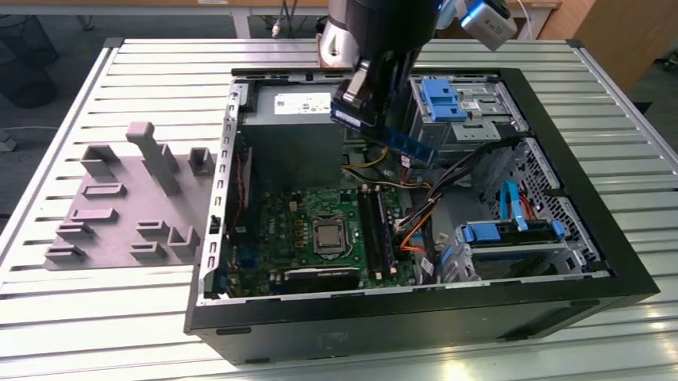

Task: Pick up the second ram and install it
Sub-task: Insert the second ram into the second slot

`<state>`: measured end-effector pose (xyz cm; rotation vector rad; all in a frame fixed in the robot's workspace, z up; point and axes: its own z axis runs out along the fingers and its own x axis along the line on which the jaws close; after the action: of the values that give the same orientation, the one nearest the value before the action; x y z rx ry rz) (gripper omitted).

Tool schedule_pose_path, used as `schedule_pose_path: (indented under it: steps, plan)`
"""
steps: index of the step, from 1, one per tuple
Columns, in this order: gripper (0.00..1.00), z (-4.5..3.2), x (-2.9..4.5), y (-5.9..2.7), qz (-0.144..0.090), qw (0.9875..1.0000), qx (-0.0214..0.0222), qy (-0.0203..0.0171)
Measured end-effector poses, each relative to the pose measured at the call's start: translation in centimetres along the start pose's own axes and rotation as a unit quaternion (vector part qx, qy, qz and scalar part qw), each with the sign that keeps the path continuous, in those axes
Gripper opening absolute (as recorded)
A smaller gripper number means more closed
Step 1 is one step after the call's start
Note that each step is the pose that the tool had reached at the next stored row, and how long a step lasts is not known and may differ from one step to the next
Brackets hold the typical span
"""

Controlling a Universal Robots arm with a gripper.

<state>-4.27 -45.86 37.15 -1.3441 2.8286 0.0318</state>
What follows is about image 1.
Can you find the green RAM stick black chips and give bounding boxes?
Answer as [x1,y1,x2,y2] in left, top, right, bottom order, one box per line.
[329,99,433,160]

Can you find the installed RAM stick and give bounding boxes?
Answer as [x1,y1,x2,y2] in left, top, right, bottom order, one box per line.
[376,190,397,275]

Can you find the empty RAM slot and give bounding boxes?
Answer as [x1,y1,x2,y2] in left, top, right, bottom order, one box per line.
[356,184,383,281]

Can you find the blue drive latch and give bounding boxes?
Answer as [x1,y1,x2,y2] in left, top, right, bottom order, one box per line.
[420,79,468,123]

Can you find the metal drive cage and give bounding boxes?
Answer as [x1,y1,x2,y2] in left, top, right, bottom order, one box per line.
[409,77,531,167]

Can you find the wooden desk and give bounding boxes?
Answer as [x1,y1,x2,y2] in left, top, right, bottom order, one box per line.
[507,0,562,40]

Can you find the grey power supply unit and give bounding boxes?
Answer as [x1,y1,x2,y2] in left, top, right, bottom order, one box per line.
[236,83,348,191]

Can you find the CPU socket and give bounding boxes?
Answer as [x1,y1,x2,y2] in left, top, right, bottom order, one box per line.
[308,215,355,260]

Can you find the green motherboard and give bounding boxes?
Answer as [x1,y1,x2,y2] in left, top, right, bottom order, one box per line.
[227,186,424,297]

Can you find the wooden cabinet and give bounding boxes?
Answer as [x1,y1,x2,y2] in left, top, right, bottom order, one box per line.
[574,0,678,92]

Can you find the silver CPU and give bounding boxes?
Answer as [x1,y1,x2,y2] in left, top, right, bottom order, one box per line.
[316,225,344,246]

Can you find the hard disk in blue carrier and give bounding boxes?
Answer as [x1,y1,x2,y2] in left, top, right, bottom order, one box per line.
[459,220,567,249]

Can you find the metal disk bay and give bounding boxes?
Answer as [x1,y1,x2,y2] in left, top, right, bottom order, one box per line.
[455,241,587,283]

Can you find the black graphics card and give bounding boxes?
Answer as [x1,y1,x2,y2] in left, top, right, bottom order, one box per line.
[268,266,361,295]

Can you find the grey parts rack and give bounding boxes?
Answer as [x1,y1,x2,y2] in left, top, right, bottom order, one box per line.
[41,121,219,273]

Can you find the black PC case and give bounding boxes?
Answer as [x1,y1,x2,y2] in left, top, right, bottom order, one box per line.
[183,67,662,364]

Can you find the black mesh waste bin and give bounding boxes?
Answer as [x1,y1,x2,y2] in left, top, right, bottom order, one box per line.
[0,15,58,108]

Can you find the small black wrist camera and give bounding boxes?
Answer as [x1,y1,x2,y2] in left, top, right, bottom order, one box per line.
[336,58,380,129]

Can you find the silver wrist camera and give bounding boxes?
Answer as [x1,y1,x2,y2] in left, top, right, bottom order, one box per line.
[459,0,519,52]

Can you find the yellow wire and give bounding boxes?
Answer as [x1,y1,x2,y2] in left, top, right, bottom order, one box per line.
[341,152,391,179]

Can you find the black cable bundle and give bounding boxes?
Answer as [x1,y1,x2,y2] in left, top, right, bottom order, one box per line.
[423,138,523,203]

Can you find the blue flat wire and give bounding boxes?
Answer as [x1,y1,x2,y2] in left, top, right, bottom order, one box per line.
[500,180,531,233]

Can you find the orange wire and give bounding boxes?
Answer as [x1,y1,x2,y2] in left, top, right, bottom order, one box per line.
[399,221,424,253]

